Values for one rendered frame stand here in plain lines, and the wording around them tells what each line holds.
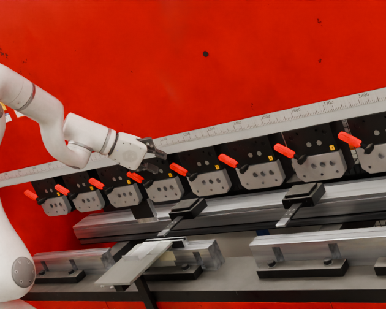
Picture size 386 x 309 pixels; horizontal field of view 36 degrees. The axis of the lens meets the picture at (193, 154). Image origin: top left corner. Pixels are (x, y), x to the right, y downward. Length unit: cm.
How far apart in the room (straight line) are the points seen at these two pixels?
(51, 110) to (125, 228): 113
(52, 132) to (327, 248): 89
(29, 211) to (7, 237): 151
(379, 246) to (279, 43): 65
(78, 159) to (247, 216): 78
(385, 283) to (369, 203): 38
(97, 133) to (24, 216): 119
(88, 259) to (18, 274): 116
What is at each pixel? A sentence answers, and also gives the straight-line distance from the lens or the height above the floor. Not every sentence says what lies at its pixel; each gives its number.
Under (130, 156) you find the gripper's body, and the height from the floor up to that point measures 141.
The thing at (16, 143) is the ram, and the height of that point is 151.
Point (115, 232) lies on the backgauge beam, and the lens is 280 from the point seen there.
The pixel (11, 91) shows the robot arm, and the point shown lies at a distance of 165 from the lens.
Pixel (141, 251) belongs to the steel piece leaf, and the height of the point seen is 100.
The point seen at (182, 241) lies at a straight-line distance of 221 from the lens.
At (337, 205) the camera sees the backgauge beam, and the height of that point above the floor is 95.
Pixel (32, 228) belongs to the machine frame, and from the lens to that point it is 299.
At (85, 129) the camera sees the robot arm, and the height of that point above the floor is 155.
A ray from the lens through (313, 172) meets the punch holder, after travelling 176.
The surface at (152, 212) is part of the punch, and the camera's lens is 223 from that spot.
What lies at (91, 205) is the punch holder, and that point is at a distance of 236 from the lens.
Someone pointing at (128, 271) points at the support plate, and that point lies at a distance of 216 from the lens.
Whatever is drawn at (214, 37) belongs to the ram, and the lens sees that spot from 175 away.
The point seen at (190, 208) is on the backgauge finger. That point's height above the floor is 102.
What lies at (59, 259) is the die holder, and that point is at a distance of 272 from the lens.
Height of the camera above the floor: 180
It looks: 14 degrees down
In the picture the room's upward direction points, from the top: 22 degrees counter-clockwise
